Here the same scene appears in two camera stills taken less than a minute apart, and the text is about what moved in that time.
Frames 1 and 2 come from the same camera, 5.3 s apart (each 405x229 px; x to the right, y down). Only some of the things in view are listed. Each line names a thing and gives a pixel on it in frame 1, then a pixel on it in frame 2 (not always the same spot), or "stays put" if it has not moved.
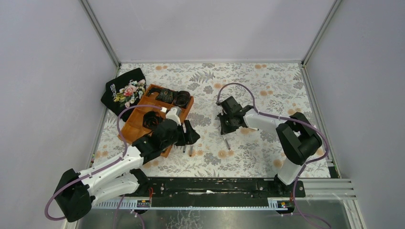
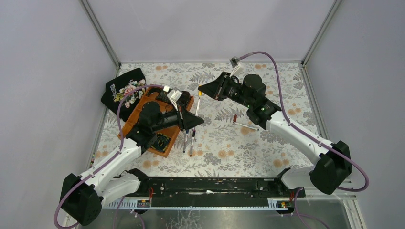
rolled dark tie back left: (166, 95) stays put
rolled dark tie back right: (182, 98) stays put
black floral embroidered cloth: (125, 90) stays put
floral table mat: (236, 109) stays put
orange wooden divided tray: (158, 103) stays put
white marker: (226, 141) -> (197, 109)
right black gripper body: (228, 120) -> (222, 88)
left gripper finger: (191, 135) -> (190, 119)
